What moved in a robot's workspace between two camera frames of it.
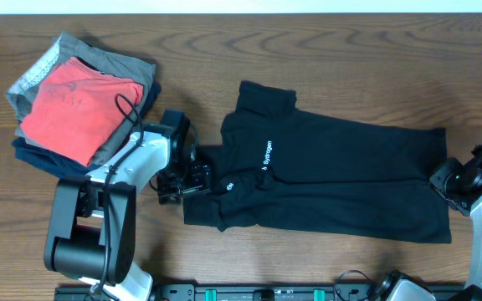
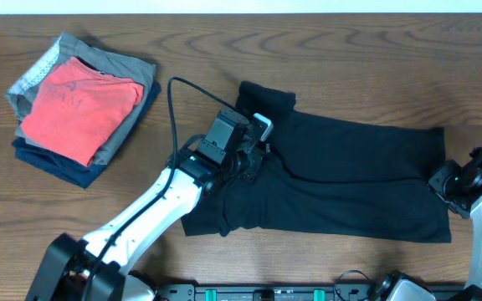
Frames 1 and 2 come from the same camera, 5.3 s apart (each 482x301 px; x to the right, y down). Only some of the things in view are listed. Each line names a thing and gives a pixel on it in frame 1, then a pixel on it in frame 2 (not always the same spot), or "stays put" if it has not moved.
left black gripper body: (184, 181) -> (241, 167)
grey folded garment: (23, 93) stays put
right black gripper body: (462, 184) stays put
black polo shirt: (284, 169) stays put
